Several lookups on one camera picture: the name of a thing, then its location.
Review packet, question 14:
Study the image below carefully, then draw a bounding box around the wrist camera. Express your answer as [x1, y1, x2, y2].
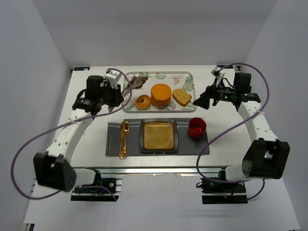
[104, 69, 122, 88]
[211, 66, 225, 87]

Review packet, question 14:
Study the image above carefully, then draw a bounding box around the blue label sticker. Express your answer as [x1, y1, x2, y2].
[73, 66, 90, 71]

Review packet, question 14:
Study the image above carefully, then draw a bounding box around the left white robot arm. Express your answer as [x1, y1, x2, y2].
[33, 70, 124, 192]

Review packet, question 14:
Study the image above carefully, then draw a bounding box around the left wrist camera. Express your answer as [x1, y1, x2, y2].
[104, 69, 122, 88]

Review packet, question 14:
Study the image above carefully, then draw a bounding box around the sliced loaf bread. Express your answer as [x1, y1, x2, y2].
[172, 89, 192, 107]

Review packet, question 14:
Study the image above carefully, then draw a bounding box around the aluminium frame rail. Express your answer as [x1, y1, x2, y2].
[31, 165, 229, 193]

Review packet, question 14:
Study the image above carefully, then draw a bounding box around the red mug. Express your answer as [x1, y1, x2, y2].
[187, 117, 206, 140]

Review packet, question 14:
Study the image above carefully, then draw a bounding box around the floral serving tray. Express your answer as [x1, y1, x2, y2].
[123, 71, 196, 113]

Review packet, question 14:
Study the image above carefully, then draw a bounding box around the grey striped placemat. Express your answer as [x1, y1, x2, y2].
[105, 118, 208, 157]

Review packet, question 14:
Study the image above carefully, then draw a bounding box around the brown chocolate croissant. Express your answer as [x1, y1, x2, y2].
[131, 76, 148, 89]

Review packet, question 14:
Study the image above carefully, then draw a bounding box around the gold spoon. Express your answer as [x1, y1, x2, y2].
[120, 121, 130, 159]

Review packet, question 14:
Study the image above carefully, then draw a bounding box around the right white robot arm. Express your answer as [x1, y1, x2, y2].
[193, 71, 290, 182]

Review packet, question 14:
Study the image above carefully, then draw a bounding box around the square brown ceramic plate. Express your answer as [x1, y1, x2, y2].
[140, 118, 179, 154]

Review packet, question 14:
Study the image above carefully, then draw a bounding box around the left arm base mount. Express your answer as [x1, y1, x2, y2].
[70, 169, 122, 202]

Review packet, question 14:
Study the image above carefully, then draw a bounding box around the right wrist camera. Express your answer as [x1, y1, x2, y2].
[211, 66, 225, 87]

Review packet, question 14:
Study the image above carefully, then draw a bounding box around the round orange sponge cake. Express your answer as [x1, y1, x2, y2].
[151, 83, 172, 107]

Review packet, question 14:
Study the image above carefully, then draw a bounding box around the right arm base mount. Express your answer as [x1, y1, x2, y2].
[196, 167, 248, 205]

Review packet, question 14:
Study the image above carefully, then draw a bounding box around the glazed ring donut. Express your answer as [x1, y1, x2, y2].
[135, 95, 151, 111]

